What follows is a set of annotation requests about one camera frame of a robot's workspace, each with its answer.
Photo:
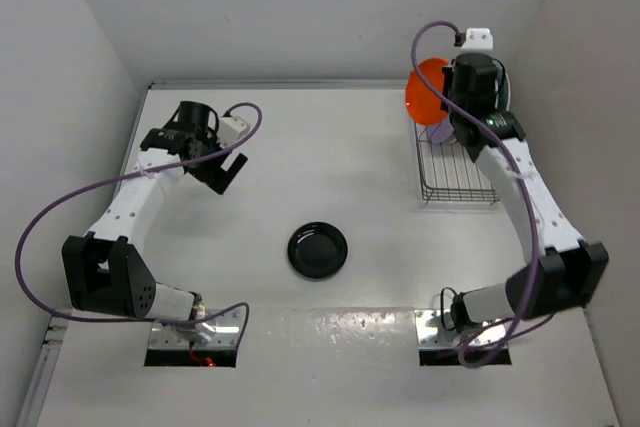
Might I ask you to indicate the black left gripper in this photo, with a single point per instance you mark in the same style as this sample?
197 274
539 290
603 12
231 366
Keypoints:
216 177

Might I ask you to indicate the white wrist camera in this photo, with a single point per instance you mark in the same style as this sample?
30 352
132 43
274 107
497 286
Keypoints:
232 129
474 40

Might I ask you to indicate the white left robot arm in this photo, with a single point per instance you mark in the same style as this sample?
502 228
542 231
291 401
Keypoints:
105 269

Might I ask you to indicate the red teal floral plate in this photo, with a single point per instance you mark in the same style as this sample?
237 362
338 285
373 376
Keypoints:
504 99

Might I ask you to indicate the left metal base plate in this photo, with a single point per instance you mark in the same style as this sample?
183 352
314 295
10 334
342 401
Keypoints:
221 333

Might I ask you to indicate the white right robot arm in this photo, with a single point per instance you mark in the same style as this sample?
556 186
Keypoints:
562 269

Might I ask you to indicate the black plate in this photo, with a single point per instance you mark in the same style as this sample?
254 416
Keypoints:
316 251

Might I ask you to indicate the wire dish rack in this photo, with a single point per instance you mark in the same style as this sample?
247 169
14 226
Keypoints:
447 175

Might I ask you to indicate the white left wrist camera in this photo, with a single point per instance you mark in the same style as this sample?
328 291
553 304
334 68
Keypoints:
232 129

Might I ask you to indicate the orange plate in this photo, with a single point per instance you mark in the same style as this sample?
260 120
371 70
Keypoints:
422 105

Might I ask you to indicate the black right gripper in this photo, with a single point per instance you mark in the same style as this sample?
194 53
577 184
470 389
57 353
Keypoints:
449 71

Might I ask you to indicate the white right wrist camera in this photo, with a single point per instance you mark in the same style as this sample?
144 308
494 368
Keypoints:
474 40

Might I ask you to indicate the purple plate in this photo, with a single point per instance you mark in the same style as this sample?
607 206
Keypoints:
440 132

